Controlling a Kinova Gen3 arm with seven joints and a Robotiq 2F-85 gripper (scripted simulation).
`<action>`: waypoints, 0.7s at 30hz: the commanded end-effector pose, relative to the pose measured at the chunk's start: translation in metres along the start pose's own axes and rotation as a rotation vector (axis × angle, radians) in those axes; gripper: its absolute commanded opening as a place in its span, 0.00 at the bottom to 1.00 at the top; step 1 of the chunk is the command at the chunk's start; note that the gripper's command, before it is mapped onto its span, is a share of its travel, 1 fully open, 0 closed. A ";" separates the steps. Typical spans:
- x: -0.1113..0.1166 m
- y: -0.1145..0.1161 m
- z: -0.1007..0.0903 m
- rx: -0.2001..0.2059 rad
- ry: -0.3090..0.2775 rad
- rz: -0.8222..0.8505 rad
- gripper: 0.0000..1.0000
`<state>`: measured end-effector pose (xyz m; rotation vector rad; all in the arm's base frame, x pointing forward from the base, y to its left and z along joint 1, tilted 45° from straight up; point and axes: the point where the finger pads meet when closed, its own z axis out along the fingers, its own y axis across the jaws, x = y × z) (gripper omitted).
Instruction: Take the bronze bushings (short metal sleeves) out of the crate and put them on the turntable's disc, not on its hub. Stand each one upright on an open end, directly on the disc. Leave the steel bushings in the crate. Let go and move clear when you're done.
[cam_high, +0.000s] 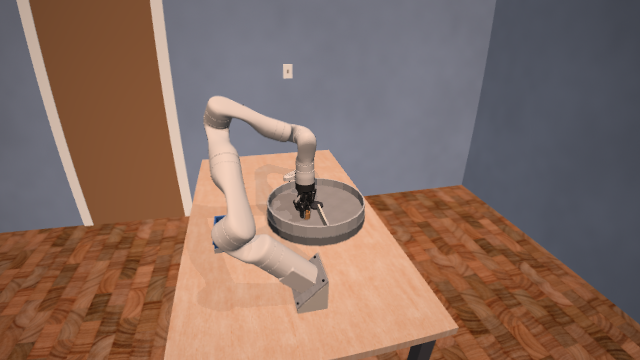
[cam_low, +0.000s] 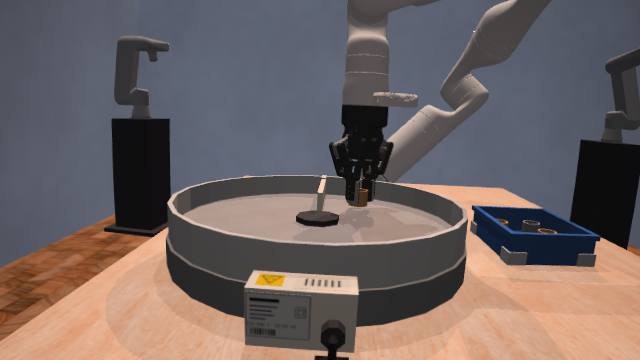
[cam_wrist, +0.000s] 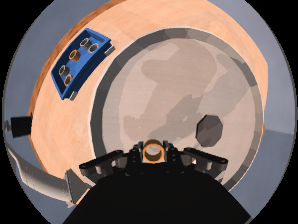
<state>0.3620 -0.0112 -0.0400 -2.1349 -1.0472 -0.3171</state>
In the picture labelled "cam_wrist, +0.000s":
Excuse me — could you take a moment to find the bronze bushing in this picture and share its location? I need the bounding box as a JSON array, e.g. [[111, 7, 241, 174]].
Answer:
[[69, 50, 81, 62], [65, 75, 73, 86], [143, 139, 164, 163]]

